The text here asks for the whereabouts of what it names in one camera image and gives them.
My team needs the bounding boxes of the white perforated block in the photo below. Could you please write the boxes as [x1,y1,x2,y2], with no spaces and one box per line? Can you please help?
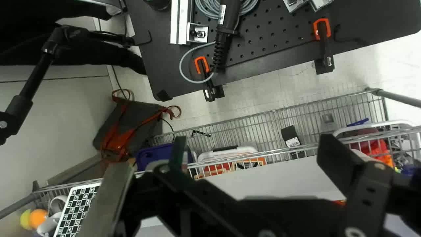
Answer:
[51,181,103,237]

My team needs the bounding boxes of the black tripod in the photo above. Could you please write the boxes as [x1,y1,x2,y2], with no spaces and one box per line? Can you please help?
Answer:
[0,0,153,146]

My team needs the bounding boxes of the small black labelled box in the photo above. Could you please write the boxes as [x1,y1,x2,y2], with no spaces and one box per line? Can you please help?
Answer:
[280,124,307,159]

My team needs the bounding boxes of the orange black clamp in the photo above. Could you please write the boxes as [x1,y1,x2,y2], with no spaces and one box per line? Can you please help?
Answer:
[193,55,228,102]
[312,17,337,75]

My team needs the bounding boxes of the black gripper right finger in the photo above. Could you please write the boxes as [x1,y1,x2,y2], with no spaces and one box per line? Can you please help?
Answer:
[317,133,421,237]

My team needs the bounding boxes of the white package orange print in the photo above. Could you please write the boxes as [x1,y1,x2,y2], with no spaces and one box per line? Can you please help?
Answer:
[192,146,268,180]

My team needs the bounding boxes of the black ribbed cable sleeve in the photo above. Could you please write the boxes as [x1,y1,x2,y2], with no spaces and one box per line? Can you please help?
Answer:
[212,0,242,73]

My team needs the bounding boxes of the yellow green ball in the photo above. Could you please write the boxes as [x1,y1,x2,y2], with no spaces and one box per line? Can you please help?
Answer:
[18,209,34,230]

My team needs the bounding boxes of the blue plastic item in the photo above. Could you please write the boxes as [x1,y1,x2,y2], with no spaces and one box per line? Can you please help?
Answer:
[136,143,176,171]

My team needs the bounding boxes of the red plastic toy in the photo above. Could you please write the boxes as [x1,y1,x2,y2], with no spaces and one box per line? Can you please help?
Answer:
[347,126,392,166]

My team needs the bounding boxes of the dark bag orange straps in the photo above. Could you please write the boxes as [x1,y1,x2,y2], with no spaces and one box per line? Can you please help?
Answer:
[91,89,183,162]

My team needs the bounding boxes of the aluminium extrusion bar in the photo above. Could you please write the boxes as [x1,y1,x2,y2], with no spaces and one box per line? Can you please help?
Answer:
[170,0,209,45]

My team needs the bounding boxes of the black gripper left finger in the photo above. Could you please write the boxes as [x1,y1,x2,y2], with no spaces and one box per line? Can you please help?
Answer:
[130,135,247,237]

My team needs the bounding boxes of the coiled grey cable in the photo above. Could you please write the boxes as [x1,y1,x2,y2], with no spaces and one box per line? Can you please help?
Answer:
[192,0,261,21]

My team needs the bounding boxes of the grey cable loop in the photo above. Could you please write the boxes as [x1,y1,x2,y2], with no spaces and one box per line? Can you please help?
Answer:
[178,41,216,85]

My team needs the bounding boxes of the silver wire shelf cart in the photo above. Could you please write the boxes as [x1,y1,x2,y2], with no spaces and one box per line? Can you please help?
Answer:
[0,85,421,221]

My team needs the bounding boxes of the black perforated mounting board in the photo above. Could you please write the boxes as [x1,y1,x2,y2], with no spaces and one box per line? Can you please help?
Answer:
[124,0,421,101]

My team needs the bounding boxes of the beige flat board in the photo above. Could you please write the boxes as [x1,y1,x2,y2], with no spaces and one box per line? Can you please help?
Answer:
[78,162,137,237]

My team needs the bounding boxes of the orange ball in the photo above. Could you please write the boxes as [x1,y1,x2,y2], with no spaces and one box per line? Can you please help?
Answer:
[29,208,50,229]

